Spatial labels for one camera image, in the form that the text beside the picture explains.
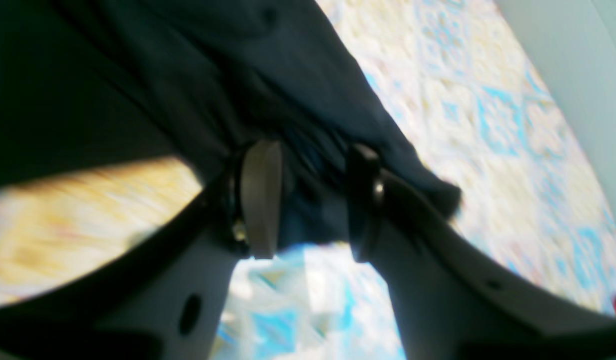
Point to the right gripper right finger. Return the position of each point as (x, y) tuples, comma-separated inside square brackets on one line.
[(452, 302)]

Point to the patterned tablecloth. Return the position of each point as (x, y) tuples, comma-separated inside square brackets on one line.
[(458, 84)]

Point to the black t-shirt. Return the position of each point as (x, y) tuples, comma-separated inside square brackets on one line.
[(92, 83)]

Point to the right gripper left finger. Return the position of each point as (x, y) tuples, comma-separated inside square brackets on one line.
[(164, 298)]

